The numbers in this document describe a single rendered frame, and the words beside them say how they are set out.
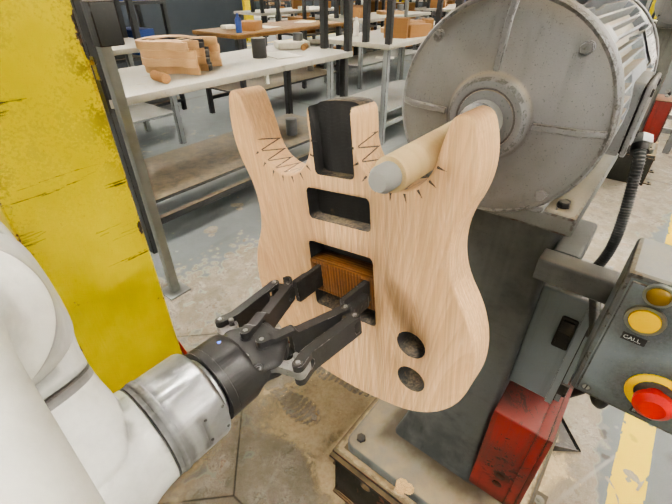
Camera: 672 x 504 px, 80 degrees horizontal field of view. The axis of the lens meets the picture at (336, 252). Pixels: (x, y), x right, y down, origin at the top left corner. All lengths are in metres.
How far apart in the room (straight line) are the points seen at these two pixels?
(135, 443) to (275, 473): 1.23
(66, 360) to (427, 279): 0.32
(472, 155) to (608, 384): 0.38
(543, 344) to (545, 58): 0.56
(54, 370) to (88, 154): 0.85
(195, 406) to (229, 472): 1.23
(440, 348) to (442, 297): 0.07
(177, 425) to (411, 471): 0.94
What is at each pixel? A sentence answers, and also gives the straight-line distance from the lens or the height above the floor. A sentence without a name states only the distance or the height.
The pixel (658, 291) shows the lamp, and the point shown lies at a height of 1.11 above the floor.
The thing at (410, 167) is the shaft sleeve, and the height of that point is 1.26.
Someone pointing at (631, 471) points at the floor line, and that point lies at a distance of 1.85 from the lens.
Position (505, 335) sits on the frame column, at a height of 0.81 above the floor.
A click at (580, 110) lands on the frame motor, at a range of 0.51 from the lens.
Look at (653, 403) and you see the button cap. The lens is 0.61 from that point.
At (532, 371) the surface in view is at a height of 0.72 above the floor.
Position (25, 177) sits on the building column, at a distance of 1.11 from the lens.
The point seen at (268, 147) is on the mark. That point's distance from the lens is 0.54.
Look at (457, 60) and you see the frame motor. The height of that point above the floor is 1.31.
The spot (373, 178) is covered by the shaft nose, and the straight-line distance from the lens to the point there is 0.33.
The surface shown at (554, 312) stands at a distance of 0.84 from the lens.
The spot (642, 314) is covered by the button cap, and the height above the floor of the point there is 1.08.
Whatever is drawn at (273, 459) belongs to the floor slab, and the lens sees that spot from 1.59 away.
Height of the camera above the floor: 1.39
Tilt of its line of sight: 34 degrees down
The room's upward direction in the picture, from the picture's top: straight up
